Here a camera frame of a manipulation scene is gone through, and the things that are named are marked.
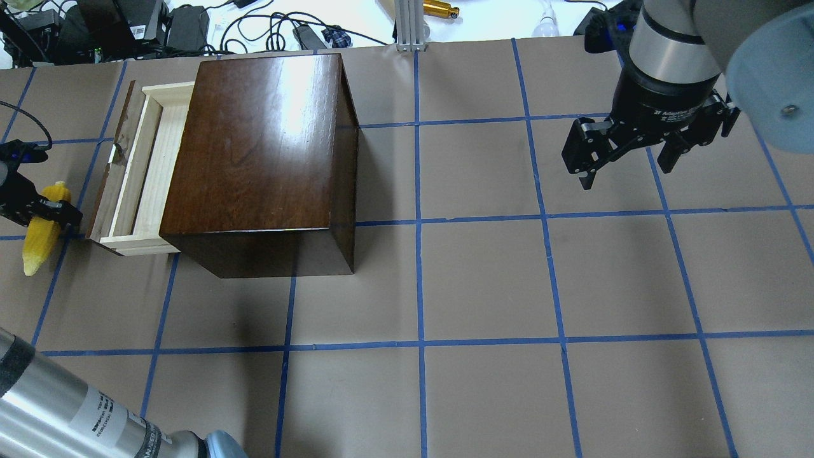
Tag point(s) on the yellow toy corn cob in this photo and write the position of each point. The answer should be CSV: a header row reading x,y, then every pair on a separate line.
x,y
42,234

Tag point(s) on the dark wooden drawer cabinet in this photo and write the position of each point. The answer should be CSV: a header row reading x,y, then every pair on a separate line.
x,y
265,180

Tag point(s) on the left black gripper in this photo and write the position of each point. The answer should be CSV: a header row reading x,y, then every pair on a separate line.
x,y
17,194

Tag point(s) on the black electronics box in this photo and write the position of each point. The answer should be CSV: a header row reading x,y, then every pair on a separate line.
x,y
126,29

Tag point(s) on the aluminium frame post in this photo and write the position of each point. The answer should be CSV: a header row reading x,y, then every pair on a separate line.
x,y
409,26

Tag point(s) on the light wood drawer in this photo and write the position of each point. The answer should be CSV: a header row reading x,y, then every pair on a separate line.
x,y
132,196

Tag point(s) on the black power adapter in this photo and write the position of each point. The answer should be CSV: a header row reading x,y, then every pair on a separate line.
x,y
188,28

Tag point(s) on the brass cylinder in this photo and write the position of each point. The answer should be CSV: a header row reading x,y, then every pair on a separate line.
x,y
440,9

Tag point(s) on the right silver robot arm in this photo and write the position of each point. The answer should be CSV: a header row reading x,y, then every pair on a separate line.
x,y
689,69

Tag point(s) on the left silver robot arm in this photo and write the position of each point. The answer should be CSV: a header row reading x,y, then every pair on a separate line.
x,y
48,411

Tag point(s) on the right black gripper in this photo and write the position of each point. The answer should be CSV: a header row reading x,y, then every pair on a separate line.
x,y
664,98

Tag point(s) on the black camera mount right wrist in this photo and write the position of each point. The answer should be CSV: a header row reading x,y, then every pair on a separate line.
x,y
612,29

